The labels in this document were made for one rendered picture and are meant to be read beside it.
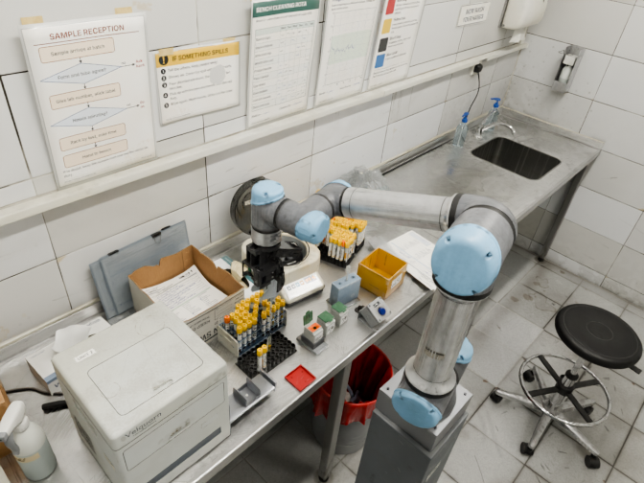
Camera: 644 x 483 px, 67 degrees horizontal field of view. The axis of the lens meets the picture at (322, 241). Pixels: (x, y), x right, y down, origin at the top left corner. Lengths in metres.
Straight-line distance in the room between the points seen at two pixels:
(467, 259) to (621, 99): 2.58
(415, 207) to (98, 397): 0.77
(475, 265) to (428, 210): 0.22
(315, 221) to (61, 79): 0.69
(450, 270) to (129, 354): 0.73
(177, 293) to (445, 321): 0.95
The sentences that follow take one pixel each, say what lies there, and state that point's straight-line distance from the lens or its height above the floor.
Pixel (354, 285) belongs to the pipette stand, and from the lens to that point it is 1.69.
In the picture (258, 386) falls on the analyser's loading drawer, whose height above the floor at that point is 0.91.
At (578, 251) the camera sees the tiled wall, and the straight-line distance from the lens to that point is 3.76.
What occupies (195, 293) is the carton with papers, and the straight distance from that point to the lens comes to 1.67.
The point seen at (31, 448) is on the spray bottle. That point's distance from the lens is 1.34.
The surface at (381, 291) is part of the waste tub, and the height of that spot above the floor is 0.91.
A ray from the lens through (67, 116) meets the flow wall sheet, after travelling 1.40.
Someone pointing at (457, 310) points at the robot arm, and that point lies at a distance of 0.98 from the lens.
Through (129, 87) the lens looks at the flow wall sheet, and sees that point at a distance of 1.44.
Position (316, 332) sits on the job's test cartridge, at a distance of 1.54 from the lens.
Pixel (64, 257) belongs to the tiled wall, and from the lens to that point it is 1.59.
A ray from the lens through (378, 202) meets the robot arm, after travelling 1.11.
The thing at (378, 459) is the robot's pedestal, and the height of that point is 0.69.
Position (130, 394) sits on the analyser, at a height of 1.18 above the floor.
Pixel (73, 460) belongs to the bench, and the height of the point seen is 0.87.
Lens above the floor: 2.08
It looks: 37 degrees down
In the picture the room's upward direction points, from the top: 6 degrees clockwise
